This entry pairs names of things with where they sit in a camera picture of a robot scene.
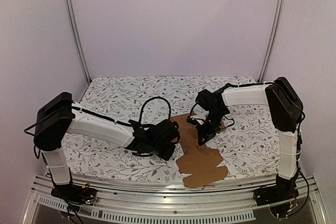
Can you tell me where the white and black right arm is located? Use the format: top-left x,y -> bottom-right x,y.
195,77 -> 306,206

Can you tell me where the aluminium frame post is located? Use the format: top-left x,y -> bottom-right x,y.
257,0 -> 285,82
64,0 -> 92,84

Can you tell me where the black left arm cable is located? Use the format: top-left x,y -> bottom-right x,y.
139,97 -> 173,125

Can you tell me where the right aluminium frame post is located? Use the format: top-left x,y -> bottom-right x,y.
257,0 -> 285,82

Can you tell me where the left aluminium frame post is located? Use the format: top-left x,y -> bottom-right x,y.
64,0 -> 92,84

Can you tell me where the aluminium front rail base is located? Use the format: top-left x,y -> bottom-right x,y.
20,175 -> 329,223

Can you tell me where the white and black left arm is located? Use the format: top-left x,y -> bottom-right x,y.
24,92 -> 180,205

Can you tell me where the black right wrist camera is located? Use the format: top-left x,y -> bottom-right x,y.
195,89 -> 217,111

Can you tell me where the brown cardboard box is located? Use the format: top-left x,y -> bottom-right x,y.
171,114 -> 228,188

